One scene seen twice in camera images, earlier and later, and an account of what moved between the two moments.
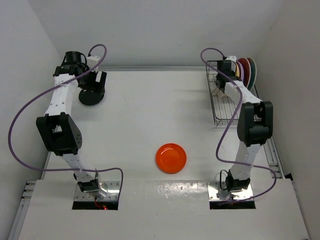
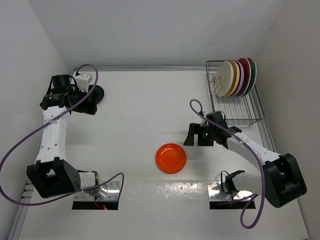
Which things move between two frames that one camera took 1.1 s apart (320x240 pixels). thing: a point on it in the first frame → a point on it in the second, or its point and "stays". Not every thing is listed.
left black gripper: [94, 84] → [87, 107]
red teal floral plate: [253, 74] stays
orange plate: [171, 158] stays
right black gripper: [233, 69] → [196, 128]
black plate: [91, 96] stays
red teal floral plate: [247, 70] stays
